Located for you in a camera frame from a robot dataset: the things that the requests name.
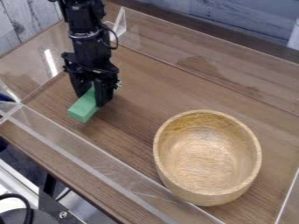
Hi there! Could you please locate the brown wooden bowl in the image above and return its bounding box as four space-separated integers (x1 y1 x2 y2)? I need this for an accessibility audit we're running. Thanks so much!
154 109 263 207

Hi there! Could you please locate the black table leg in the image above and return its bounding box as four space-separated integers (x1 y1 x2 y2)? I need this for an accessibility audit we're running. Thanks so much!
43 174 57 197

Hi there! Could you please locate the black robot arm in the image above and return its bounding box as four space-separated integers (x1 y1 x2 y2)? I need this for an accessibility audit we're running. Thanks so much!
48 0 120 108

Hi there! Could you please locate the clear acrylic enclosure wall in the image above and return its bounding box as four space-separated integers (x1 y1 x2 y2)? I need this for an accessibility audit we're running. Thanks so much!
0 5 299 224

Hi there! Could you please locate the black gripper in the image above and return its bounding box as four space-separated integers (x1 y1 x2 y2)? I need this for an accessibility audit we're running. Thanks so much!
60 31 119 107

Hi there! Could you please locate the blue object at left edge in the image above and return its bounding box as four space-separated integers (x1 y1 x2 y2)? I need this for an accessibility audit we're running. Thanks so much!
0 93 15 102

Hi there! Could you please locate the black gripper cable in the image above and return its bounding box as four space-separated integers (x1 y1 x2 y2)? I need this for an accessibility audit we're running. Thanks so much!
97 23 119 51

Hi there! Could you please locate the black cable on floor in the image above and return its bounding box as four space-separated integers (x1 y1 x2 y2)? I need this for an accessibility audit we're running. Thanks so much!
0 192 35 224

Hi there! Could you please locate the green rectangular block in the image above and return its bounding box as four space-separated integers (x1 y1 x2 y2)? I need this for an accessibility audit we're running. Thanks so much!
68 87 99 123

